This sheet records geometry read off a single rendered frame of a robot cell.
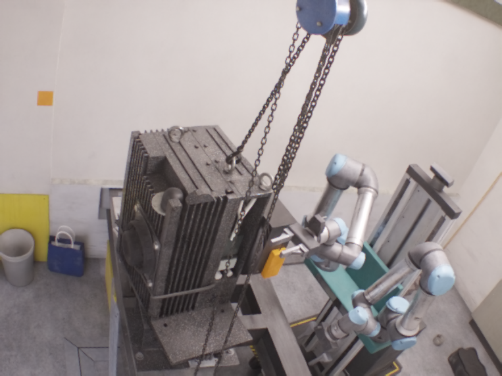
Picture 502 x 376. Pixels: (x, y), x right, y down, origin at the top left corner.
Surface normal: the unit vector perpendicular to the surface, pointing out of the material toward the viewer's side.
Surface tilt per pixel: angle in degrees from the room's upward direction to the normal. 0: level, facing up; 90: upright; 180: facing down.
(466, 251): 90
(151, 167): 90
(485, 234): 90
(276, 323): 0
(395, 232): 90
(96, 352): 7
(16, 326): 0
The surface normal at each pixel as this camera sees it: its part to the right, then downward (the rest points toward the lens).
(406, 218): -0.83, 0.11
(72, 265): 0.14, 0.62
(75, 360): 0.12, -0.75
